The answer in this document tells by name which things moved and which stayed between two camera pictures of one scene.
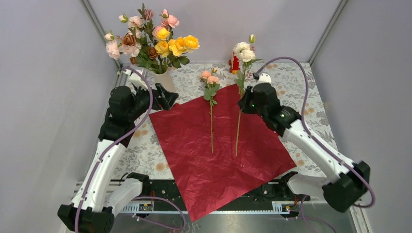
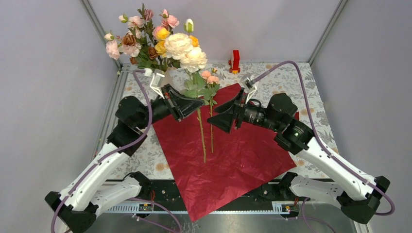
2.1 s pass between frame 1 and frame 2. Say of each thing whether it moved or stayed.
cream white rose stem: moved
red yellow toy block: stayed
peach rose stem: stayed
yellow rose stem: stayed
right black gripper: moved
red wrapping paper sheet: stayed
